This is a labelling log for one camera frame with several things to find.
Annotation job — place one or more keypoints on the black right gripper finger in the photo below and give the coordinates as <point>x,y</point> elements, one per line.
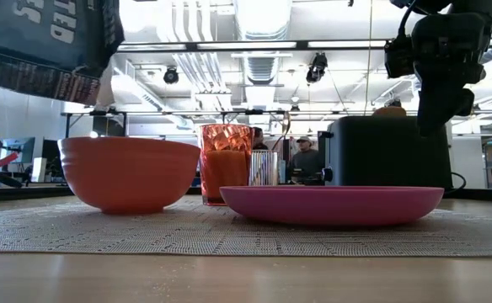
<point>433,109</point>
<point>466,103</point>

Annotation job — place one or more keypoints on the toast slice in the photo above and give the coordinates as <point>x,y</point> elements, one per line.
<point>390,112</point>

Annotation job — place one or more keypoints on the pink plate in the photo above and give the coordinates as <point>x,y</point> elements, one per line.
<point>330,206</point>

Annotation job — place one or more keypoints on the orange faceted glass with juice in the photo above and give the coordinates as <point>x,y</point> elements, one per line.
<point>225,177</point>

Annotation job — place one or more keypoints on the grey woven placemat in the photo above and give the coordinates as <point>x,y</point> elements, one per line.
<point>187,235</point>

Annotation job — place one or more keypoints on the orange ribbed bowl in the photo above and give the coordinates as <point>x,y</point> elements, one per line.
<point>128,177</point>

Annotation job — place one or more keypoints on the blue frosted flakes cereal box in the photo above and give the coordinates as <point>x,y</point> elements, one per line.
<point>39,38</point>

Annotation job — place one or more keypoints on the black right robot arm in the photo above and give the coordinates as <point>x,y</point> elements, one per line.
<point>477,6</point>

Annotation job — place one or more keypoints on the black ceiling spotlight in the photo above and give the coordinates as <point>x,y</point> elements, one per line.
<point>317,67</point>
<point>171,76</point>
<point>393,103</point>

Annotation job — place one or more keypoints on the black toaster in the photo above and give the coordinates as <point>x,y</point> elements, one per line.
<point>381,155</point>

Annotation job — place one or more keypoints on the person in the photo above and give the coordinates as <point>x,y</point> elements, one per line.
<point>306,162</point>
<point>258,136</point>

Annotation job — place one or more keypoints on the metal spoon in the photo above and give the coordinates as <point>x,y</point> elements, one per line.
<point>286,126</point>

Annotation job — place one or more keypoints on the clear ribbed glass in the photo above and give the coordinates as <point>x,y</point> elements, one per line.
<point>265,168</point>

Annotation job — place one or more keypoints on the computer monitor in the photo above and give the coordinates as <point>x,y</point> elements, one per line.
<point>18,149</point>

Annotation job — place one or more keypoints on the red bar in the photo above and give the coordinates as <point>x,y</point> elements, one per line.
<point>2,161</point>

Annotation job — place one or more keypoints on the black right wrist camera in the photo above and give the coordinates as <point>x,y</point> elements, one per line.
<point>399,56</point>

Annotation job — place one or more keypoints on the silver ceiling air duct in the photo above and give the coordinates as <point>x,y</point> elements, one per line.
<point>263,21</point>

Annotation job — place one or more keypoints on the black ceiling light rail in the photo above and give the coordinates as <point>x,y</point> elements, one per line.
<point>250,44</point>

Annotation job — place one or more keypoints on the thin black ceiling rail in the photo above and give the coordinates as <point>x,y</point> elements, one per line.
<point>187,113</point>

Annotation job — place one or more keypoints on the black table edge rail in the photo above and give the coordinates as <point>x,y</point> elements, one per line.
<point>22,192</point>

